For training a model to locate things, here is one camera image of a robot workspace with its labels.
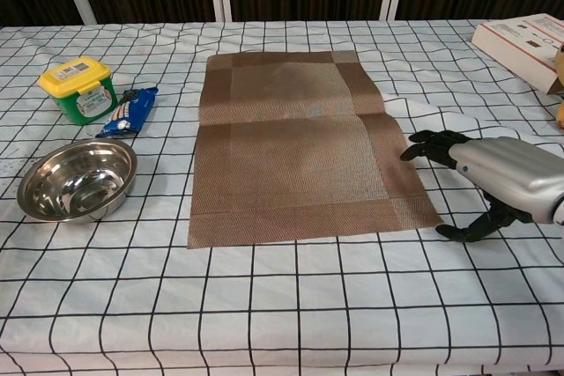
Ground stainless steel bowl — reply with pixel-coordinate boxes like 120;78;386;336
16;137;139;223

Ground yellow plush toy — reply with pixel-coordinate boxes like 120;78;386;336
553;41;564;129

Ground brown woven placemat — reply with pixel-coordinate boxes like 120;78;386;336
186;49;444;250

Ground white box with red print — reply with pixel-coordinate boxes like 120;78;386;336
471;13;564;95

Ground green tub with yellow lid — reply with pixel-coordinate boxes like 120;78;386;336
37;55;119;127

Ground white black grid tablecloth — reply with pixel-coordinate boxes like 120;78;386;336
0;18;564;376

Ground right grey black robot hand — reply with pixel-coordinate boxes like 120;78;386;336
399;129;564;244

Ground blue snack packet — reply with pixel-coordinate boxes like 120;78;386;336
94;86;159;139

